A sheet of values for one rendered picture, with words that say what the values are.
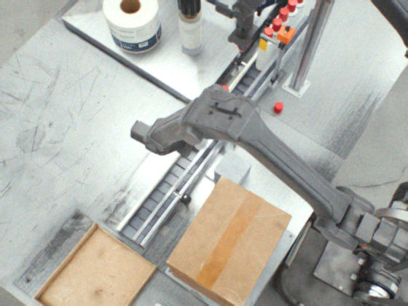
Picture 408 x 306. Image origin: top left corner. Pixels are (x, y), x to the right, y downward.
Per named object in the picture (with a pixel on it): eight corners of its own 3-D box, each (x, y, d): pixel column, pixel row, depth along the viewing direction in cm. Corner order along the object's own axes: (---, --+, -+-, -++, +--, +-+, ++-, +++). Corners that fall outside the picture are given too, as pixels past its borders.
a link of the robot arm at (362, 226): (376, 247, 86) (387, 224, 87) (329, 221, 88) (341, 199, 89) (363, 250, 95) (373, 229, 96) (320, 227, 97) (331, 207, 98)
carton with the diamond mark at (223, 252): (219, 201, 154) (221, 174, 128) (278, 236, 150) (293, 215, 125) (173, 275, 144) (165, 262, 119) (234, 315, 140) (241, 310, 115)
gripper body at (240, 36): (226, 41, 149) (227, 26, 142) (242, 22, 152) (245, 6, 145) (242, 51, 147) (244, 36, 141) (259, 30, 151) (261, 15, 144)
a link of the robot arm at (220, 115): (210, 127, 68) (241, 77, 70) (173, 127, 80) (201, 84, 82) (362, 254, 90) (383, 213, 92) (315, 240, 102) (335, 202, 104)
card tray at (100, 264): (97, 224, 151) (95, 221, 147) (157, 267, 147) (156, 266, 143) (36, 299, 142) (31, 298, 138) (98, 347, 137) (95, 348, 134)
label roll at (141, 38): (129, 4, 179) (122, -25, 166) (171, 25, 176) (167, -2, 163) (100, 38, 173) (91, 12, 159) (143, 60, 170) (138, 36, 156)
